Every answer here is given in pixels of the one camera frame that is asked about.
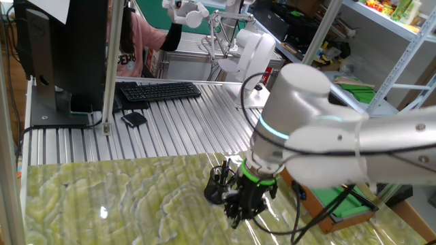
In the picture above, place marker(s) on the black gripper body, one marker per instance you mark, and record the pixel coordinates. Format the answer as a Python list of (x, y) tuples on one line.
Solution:
[(253, 194)]

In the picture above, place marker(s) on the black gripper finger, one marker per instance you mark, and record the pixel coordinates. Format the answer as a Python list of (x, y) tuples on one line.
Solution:
[(233, 212), (255, 209)]

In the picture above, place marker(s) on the black sleeved forearm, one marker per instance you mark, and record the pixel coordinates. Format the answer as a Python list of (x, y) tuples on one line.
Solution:
[(173, 37)]

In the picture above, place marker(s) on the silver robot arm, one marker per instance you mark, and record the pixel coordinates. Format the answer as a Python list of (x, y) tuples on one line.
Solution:
[(340, 143)]

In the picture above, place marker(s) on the white desktop robot arm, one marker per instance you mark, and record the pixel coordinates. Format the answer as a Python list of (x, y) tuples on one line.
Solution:
[(255, 54)]

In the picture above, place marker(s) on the black mesh pen holder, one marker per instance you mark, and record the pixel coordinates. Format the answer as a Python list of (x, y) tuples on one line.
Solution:
[(214, 194)]

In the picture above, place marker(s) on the black clip pen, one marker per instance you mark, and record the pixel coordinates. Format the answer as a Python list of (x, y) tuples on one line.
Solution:
[(224, 171)]

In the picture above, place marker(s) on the mini pool table toy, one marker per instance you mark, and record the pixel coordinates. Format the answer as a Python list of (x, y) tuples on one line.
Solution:
[(334, 207)]

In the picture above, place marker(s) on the wooden cue stick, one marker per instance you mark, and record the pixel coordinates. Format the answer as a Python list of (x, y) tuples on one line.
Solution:
[(368, 202)]

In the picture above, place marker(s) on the green marble pattern mat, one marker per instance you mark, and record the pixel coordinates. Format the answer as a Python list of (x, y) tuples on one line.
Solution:
[(119, 204)]

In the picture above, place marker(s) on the black wallet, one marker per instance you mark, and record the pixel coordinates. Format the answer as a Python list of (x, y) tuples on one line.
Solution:
[(134, 119)]

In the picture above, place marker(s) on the black keyboard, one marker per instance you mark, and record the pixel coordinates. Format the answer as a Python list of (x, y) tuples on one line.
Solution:
[(160, 91)]

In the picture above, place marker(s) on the silver aluminium case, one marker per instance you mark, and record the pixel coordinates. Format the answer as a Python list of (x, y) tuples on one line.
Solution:
[(190, 69)]

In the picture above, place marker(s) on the black plastic stand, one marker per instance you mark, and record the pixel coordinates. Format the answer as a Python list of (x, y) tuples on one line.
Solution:
[(400, 194)]

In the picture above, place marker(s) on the black mouse pad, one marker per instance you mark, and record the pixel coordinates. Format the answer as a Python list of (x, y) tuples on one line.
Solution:
[(133, 105)]

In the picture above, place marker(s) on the brown cardboard box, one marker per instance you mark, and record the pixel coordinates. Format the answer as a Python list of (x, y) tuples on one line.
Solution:
[(413, 217)]

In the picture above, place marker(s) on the black computer mouse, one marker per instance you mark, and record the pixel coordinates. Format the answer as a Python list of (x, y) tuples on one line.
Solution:
[(117, 103)]

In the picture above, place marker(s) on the white red carton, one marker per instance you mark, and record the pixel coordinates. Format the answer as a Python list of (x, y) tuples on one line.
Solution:
[(151, 61)]

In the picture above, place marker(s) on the black storage case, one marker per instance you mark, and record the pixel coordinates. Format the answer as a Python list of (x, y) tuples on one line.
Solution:
[(269, 18)]

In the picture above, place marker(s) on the silver articulated stand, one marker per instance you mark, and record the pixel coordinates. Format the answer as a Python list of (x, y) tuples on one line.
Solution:
[(231, 16)]

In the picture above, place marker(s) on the person in pink shirt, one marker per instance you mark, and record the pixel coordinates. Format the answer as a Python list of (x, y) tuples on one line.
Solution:
[(146, 41)]

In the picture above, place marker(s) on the white metal shelf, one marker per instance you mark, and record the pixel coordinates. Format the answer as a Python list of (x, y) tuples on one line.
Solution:
[(385, 20)]

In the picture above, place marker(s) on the black computer monitor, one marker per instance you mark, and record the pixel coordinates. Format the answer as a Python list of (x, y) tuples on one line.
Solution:
[(78, 51)]

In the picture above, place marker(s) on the red yellow snack packs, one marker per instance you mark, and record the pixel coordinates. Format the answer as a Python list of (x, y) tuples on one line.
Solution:
[(378, 5)]

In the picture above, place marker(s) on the pale drink bottle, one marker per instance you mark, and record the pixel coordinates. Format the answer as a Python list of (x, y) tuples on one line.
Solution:
[(411, 13)]

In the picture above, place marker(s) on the white paper note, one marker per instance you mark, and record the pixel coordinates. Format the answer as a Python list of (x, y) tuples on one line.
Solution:
[(51, 8)]

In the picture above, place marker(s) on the aluminium frame post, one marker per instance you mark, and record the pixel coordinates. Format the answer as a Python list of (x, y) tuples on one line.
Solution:
[(388, 192), (114, 68), (322, 30), (8, 190)]

